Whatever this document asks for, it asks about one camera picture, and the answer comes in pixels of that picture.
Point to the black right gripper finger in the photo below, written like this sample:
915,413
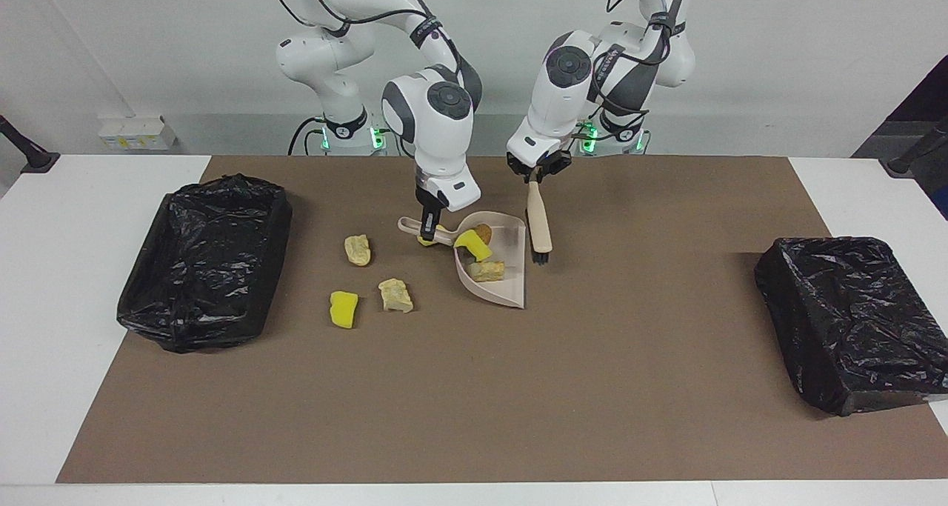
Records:
429,226

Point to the black bag lined bin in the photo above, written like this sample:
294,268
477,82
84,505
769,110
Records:
852,321
207,269

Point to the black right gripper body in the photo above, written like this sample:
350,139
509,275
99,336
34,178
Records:
429,201

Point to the brown paper table mat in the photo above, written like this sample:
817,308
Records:
518,402

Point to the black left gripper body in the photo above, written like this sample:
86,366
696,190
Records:
561,161

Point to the beige rounded crumpled piece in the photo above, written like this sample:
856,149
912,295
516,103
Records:
358,250

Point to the brown oval bread roll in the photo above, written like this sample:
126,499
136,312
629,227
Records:
483,232

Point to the dark grey background furniture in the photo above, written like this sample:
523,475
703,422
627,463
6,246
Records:
929,98

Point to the beige plastic dustpan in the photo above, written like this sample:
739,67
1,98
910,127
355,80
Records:
489,291

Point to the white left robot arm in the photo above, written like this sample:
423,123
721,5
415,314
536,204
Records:
555,98

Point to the white wall socket box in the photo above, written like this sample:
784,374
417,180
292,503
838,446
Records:
137,133

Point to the rectangular yellow sponge piece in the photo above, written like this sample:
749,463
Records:
343,311

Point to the beige piece with flap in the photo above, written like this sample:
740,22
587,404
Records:
395,297

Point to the orange striped bread piece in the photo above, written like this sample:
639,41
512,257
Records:
487,271

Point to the notched yellow sponge piece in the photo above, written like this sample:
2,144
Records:
474,245

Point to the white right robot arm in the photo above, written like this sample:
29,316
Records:
437,128

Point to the yellow sponge wedge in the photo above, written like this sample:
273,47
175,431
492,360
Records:
426,241

